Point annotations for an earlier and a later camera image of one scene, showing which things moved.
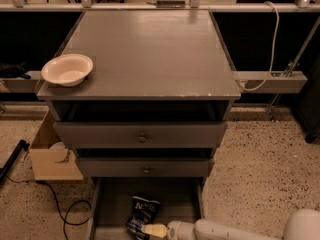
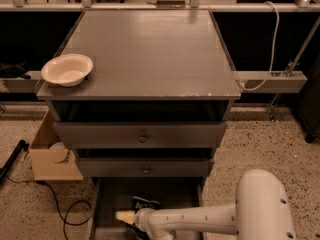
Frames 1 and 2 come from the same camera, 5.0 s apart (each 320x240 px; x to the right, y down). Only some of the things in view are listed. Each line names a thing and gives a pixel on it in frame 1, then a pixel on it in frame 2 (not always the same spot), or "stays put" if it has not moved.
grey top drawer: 137,134 stays put
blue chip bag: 142,212 stays put
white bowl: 68,70 stays put
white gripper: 181,231 → 144,218
